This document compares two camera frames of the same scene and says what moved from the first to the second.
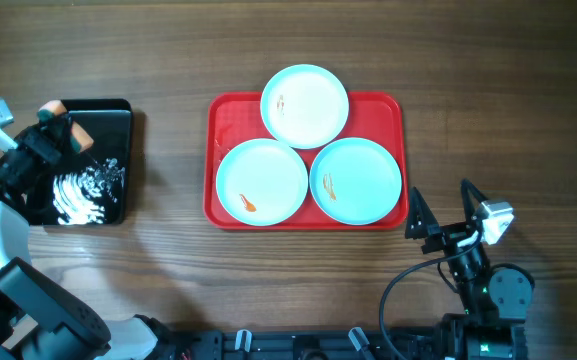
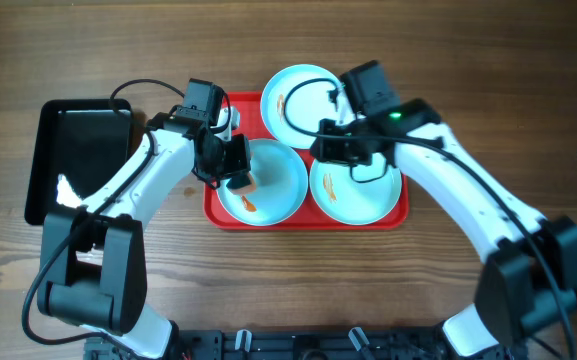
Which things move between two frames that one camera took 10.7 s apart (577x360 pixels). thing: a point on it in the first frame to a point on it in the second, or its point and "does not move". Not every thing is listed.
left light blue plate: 262,182 does not move
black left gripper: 44,145 to 238,163
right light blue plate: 355,181 does not move
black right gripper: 448,238 to 336,148
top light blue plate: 304,106 does not move
